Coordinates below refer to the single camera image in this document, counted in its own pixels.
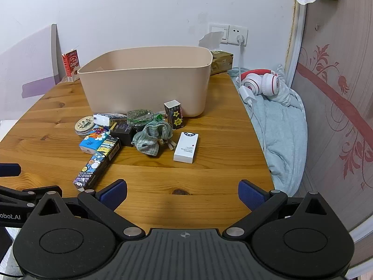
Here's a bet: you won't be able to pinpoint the white and blue tissue pack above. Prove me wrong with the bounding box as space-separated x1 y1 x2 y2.
93 112 128 126

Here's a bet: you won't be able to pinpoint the checkered cloth pouch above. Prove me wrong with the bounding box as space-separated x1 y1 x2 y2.
131 122 175 156

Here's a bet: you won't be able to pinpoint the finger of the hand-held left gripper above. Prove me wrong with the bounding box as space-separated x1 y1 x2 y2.
0 163 22 177
0 185 62 209

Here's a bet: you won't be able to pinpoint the dark green snack packet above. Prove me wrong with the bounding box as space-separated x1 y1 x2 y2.
127 109 153 126

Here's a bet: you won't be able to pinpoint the round tin lid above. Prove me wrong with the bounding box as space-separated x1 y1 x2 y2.
74 116 95 135

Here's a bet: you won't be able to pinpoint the white charger block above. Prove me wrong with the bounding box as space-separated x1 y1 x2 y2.
239 86 257 105

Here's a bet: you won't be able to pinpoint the blue cartoon tissue pack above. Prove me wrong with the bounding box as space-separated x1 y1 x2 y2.
79 136 107 154

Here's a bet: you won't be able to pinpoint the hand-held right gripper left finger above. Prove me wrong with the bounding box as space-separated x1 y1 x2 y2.
35 179 146 241

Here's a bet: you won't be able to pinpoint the white box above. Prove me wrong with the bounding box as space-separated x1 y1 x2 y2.
173 132 200 164

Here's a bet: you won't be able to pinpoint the small black box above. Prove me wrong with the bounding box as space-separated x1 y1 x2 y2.
110 122 139 147

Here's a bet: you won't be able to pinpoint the red milk carton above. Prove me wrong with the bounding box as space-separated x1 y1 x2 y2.
61 49 80 83

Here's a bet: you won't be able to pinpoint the brown tissue box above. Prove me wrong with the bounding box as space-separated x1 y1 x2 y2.
199 31 234 75

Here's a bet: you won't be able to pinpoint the white and red headphones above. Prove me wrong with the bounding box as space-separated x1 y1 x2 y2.
235 68 281 96

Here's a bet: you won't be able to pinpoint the white wall socket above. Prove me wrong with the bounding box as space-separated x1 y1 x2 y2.
228 25 248 46

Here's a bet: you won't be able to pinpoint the long cartoon printed box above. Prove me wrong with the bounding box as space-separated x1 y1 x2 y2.
73 136 121 191

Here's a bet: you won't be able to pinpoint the floral printed wardrobe panel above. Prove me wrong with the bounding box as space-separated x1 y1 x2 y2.
287 0 373 240

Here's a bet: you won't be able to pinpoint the colourful cartoon packet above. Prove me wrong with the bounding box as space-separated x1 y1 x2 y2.
85 125 113 140

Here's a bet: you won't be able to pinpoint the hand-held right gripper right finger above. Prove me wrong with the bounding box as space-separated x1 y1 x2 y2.
223 179 333 241

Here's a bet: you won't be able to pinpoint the light blue blanket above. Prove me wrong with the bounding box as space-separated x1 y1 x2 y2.
229 64 308 197

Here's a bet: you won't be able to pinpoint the black box with yellow stars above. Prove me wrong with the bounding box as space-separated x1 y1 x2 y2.
164 100 185 130

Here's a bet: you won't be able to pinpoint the white and purple board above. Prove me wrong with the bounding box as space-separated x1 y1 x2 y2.
0 24 61 123

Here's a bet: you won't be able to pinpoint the beige plastic storage bin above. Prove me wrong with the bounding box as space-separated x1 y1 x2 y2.
77 46 212 118

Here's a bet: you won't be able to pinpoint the white wall switch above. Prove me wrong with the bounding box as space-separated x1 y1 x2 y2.
209 23 229 44

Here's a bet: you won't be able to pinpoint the white charger cable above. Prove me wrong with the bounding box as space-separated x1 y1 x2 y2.
235 34 246 89

